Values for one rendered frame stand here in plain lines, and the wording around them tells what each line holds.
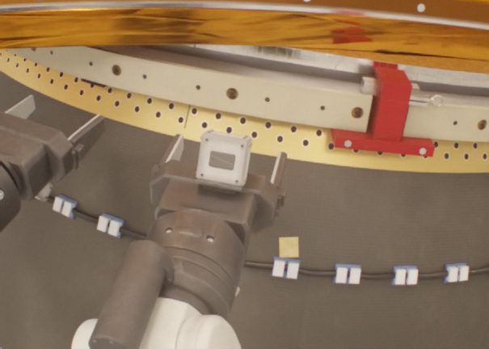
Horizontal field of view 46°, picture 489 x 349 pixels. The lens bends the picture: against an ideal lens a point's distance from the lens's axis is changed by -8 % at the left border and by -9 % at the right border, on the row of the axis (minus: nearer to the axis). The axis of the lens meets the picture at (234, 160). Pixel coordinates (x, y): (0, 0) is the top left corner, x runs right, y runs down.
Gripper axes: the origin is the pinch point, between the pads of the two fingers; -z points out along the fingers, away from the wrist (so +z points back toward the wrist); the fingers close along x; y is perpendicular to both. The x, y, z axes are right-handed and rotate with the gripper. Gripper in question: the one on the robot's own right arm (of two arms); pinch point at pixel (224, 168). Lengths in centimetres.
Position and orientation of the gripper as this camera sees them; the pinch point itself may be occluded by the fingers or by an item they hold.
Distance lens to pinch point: 61.9
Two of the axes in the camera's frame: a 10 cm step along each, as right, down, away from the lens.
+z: -2.1, 6.2, -7.5
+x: -9.8, -1.7, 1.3
